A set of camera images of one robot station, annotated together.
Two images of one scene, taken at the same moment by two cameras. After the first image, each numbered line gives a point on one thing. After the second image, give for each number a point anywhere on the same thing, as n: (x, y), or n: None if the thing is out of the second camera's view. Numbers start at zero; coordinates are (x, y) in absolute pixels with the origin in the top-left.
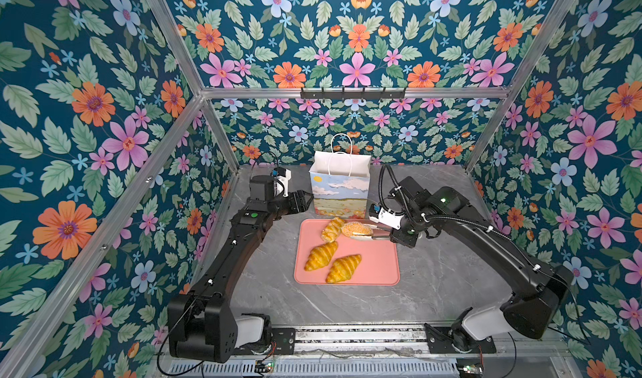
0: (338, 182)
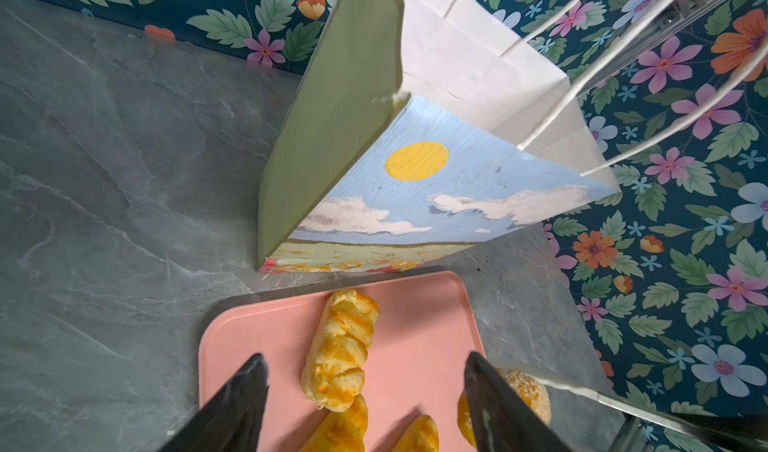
0: (431, 121)
